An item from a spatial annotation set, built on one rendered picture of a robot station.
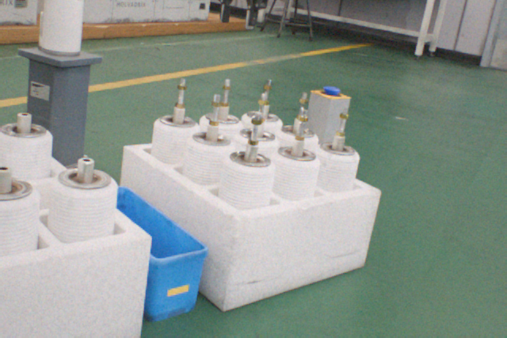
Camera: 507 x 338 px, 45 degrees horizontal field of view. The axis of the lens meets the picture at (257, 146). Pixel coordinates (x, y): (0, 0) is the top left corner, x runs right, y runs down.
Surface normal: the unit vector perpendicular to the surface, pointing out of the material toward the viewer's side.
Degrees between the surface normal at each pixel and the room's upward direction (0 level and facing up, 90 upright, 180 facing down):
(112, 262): 90
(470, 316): 0
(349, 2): 90
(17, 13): 90
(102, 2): 90
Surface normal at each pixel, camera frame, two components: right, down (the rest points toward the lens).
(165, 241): -0.75, 0.04
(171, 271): 0.63, 0.35
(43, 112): -0.44, 0.19
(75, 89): 0.88, 0.26
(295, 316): 0.15, -0.95
